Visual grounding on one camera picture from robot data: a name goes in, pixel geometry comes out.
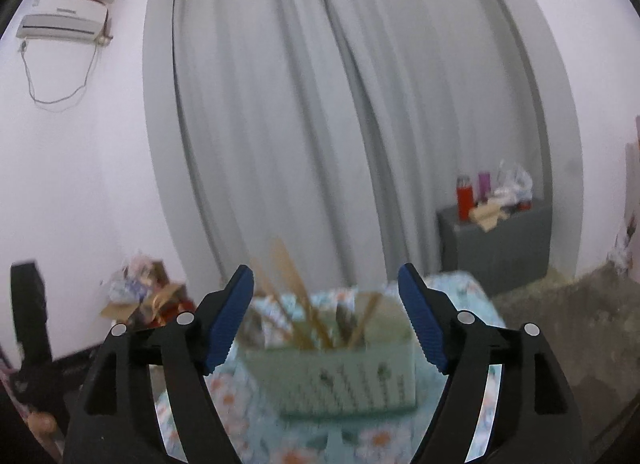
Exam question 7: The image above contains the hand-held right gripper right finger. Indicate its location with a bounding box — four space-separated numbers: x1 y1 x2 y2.
397 263 583 464

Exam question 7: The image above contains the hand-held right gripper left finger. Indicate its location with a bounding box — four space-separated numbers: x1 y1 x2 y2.
62 264 256 464

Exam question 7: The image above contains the bunch of wooden chopsticks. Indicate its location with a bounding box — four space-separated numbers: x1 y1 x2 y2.
250 237 386 352

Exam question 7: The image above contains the green perforated utensil holder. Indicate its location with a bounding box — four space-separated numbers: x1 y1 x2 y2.
244 289 418 420

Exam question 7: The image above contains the person's left hand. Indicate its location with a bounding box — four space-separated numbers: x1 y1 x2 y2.
27 411 58 440

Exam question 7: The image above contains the white plastic bag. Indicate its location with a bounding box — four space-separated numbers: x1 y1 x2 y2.
102 254 156 302

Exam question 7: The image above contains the grey cabinet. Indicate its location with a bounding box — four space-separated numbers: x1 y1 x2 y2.
436 197 553 295

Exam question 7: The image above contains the brown paper wrap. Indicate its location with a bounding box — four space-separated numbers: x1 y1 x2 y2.
470 199 511 230

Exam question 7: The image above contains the red bottle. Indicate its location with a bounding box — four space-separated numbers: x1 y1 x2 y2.
456 175 475 221

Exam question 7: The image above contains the blue floral blanket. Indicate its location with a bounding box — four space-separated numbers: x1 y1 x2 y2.
155 271 506 464

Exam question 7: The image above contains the clear plastic bag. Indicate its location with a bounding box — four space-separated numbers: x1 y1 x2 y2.
492 160 533 207

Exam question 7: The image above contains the grey curtain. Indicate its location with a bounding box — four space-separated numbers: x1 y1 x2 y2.
172 0 546 295

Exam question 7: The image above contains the air conditioner power cable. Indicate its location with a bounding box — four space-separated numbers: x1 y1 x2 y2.
20 42 101 105

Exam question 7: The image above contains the white wall air conditioner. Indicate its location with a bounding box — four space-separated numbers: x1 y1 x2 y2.
15 0 112 44

